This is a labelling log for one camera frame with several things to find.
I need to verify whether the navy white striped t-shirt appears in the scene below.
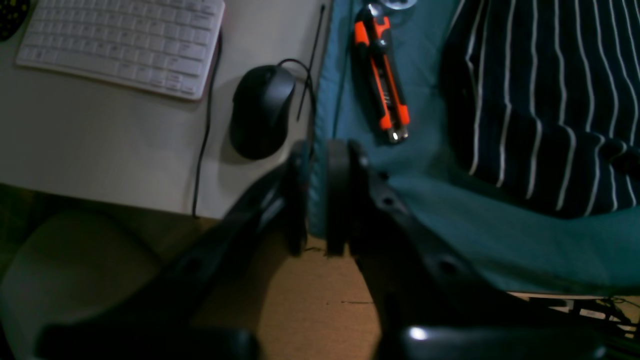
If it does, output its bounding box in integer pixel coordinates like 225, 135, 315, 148
440, 0, 640, 218

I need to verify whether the orange black utility knife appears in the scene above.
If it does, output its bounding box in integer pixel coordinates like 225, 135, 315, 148
353, 2, 410, 144

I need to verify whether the black computer mouse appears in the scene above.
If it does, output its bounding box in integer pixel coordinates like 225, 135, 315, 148
230, 64, 297, 161

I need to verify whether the light blue table cloth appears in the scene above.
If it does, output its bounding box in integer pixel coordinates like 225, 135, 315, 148
308, 0, 639, 296

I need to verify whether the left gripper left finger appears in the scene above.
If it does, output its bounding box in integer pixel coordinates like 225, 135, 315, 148
35, 140, 310, 360

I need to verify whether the white computer keyboard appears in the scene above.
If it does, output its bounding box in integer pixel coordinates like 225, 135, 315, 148
16, 0, 226, 101

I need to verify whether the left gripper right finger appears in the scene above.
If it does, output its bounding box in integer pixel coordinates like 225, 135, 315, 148
326, 140, 606, 360

